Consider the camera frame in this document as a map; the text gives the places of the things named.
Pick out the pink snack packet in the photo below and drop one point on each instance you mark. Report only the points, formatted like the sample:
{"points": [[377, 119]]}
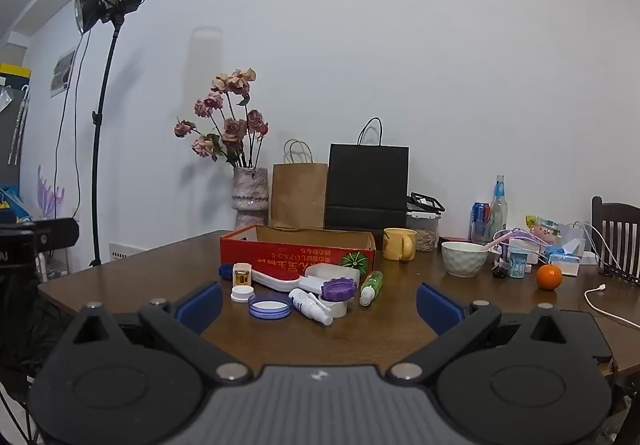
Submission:
{"points": [[542, 229]]}

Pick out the blue rimmed lid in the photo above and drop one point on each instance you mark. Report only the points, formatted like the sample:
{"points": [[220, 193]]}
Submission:
{"points": [[270, 307]]}

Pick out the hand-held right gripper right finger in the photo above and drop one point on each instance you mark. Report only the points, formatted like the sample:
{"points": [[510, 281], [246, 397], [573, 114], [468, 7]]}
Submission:
{"points": [[440, 310]]}

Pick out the yellow black box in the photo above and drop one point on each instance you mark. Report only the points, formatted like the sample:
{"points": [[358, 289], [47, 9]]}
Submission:
{"points": [[14, 75]]}

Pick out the white paper bag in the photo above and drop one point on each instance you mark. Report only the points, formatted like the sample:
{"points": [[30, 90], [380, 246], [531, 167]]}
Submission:
{"points": [[571, 235]]}

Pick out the blue cap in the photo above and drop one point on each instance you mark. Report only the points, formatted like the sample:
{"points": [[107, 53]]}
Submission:
{"points": [[226, 272]]}

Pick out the white jar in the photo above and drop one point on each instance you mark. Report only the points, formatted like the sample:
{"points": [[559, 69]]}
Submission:
{"points": [[340, 308]]}

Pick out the white flat box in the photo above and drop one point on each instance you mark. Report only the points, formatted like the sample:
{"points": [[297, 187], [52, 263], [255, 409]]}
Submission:
{"points": [[125, 251]]}

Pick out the dried pink flowers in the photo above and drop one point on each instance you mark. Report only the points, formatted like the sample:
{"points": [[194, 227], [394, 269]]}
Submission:
{"points": [[232, 130]]}

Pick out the black studio light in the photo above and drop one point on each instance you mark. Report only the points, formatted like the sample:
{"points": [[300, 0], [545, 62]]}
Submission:
{"points": [[112, 0]]}

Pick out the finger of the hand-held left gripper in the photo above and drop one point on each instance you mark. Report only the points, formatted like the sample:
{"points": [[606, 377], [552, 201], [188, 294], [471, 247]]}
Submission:
{"points": [[59, 232]]}

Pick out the white bowl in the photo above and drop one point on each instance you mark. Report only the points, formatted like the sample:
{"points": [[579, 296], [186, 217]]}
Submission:
{"points": [[462, 261]]}

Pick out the green bottle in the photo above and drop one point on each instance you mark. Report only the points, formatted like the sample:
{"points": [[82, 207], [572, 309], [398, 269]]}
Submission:
{"points": [[371, 284]]}

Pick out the blue yellow bag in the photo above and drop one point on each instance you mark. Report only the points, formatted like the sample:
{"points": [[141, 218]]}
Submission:
{"points": [[10, 205]]}

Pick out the white ribbed cap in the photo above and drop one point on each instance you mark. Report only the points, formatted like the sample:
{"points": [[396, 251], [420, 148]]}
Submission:
{"points": [[242, 294]]}

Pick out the small dark object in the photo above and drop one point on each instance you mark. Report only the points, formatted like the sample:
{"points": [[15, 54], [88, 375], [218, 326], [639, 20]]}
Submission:
{"points": [[498, 273]]}

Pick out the pink spoon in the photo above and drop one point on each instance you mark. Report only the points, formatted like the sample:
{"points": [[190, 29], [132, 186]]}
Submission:
{"points": [[497, 241]]}

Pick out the small yellow white box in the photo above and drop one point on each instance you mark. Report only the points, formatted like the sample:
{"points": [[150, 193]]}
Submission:
{"points": [[242, 274]]}

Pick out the brown paper bag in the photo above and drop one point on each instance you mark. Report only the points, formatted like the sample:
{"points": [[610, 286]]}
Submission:
{"points": [[299, 195]]}

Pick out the white plastic tray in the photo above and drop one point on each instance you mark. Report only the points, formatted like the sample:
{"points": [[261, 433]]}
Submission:
{"points": [[320, 275]]}

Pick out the dark wooden chair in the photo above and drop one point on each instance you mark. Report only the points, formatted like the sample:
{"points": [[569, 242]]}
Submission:
{"points": [[617, 230]]}

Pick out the red cardboard box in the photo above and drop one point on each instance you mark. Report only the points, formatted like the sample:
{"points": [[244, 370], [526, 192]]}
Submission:
{"points": [[295, 252]]}

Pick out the black paper bag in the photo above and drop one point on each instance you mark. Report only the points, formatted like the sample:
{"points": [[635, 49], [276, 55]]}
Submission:
{"points": [[366, 185]]}

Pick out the yellow mug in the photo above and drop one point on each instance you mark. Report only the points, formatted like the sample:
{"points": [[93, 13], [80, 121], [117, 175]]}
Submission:
{"points": [[396, 245]]}

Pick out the white spray bottle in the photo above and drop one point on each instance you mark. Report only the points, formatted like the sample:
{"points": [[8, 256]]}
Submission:
{"points": [[307, 304]]}

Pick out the wall poster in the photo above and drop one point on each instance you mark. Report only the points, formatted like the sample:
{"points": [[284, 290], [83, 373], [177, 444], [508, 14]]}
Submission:
{"points": [[63, 72]]}

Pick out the small blue white cup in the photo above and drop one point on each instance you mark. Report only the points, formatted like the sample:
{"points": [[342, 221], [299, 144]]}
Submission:
{"points": [[516, 265]]}

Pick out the purple lid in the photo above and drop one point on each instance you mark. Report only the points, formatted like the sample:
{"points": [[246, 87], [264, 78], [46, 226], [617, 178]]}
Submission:
{"points": [[338, 289]]}

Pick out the blue soda can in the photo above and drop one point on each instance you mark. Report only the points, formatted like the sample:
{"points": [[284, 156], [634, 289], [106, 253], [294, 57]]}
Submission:
{"points": [[479, 220]]}

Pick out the pink mottled ceramic vase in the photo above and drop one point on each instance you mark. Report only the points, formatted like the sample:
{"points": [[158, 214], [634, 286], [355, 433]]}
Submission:
{"points": [[251, 195]]}

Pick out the clear glass bottle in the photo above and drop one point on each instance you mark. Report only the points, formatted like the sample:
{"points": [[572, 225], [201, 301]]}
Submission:
{"points": [[498, 210]]}

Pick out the clear container with black lid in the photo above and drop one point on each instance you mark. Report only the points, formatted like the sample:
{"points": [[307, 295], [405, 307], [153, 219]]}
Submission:
{"points": [[425, 230]]}

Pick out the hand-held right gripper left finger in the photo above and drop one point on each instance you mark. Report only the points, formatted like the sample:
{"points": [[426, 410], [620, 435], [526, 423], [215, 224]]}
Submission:
{"points": [[200, 307]]}

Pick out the orange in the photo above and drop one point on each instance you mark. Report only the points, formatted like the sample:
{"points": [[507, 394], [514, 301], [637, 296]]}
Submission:
{"points": [[548, 277]]}

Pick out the purple wall decoration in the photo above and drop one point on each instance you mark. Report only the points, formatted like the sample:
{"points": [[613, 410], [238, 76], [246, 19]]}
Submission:
{"points": [[49, 195]]}

